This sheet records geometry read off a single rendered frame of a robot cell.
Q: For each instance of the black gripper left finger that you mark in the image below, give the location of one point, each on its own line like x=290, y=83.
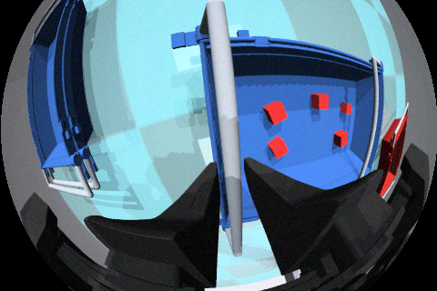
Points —
x=186, y=234

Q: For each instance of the small red block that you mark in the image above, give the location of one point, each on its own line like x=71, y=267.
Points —
x=345, y=108
x=319, y=101
x=278, y=147
x=275, y=112
x=341, y=138

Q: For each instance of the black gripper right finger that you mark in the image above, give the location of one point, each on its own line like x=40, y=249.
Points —
x=296, y=215

